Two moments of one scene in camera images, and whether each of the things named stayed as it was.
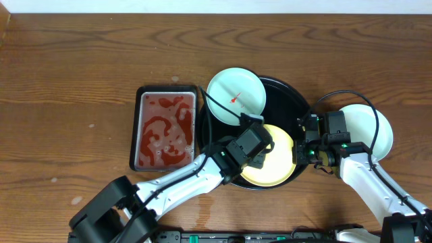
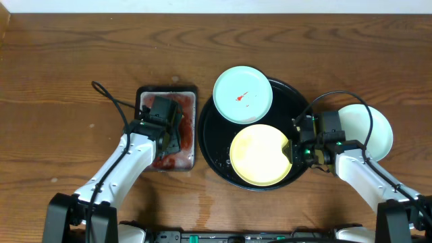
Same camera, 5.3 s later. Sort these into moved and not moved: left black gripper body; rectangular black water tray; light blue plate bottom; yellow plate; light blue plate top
Moved: left black gripper body; light blue plate top
Not moved: yellow plate; light blue plate bottom; rectangular black water tray
